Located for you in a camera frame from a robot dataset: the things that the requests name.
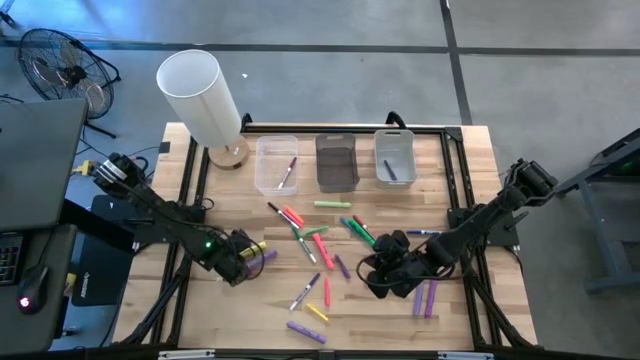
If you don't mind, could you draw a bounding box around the black computer mouse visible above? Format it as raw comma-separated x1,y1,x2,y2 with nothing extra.
17,264,50,316

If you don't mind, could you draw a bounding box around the small purple highlighter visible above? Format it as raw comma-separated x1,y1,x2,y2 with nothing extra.
334,254,352,281

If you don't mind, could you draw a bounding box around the red highlighter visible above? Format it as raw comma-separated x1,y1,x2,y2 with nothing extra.
282,208,303,230

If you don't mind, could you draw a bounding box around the small yellow highlighter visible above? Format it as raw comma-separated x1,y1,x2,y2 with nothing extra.
305,301,331,323

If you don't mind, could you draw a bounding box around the white shade lamp wooden base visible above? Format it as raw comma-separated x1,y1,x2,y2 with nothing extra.
155,48,250,170

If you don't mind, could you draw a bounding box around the black capped thin marker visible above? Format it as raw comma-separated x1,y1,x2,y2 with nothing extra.
266,201,301,230

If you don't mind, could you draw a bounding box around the teal pen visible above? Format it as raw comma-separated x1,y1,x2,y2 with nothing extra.
340,215,362,237

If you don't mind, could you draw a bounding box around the white plastic bin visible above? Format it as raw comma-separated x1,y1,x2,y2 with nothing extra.
373,128,418,190

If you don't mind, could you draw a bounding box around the grey translucent plastic bin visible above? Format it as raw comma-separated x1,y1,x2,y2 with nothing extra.
314,132,360,194

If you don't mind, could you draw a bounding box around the dark metal cart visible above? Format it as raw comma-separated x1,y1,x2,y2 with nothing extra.
551,127,640,296

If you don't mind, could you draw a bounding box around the white metal bracket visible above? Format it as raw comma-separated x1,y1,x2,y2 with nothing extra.
438,351,495,360
158,349,216,360

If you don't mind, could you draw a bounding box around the red thin marker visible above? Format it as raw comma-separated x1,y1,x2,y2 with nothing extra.
352,214,377,240

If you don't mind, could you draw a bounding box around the blue pen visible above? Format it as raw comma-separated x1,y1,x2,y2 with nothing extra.
291,226,318,265

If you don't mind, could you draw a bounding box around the clear plastic bin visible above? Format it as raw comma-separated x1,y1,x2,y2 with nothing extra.
253,134,300,197

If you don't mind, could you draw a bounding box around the black keyboard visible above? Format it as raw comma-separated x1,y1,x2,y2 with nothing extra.
0,234,24,287

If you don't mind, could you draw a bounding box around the black computer case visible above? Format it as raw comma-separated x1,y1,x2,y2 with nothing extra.
71,194,136,307

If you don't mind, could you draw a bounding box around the black floor fan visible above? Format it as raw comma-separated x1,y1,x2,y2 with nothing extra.
17,27,122,140

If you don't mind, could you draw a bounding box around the maroon thin marker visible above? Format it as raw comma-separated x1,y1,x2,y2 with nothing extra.
276,156,299,191

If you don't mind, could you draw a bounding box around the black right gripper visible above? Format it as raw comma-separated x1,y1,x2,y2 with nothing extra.
368,229,427,300

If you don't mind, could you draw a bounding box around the purple thin marker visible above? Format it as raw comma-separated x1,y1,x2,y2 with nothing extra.
289,272,322,312

